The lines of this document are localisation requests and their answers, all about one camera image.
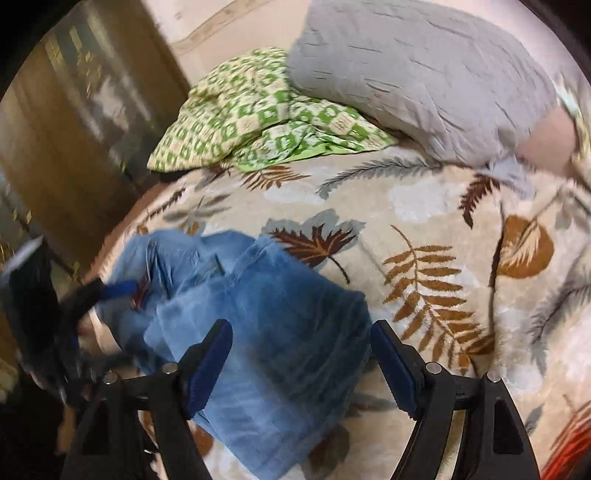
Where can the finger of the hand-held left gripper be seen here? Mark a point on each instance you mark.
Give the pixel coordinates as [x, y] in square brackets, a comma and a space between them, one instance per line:
[117, 291]

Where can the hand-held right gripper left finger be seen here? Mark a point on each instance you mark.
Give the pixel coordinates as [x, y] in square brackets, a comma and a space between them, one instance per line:
[207, 367]

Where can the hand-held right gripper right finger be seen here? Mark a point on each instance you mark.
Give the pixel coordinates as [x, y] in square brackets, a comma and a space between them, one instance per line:
[398, 371]

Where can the blue denim pants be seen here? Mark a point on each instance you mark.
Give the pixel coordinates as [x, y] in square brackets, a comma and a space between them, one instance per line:
[277, 332]

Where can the leaf print blanket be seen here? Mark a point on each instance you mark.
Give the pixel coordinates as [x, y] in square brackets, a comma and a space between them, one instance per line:
[438, 230]

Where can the wooden glass door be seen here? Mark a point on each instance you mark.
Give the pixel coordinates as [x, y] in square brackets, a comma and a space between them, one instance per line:
[69, 138]

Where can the red glass bowl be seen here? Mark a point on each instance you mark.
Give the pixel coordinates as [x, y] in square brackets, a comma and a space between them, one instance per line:
[570, 445]

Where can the green checkered cloth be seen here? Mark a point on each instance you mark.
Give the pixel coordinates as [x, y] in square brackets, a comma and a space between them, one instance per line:
[258, 115]

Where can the beige bolster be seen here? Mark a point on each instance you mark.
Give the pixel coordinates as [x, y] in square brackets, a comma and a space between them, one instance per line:
[549, 143]

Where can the grey quilted pillow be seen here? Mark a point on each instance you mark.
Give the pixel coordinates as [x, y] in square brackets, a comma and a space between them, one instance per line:
[415, 78]

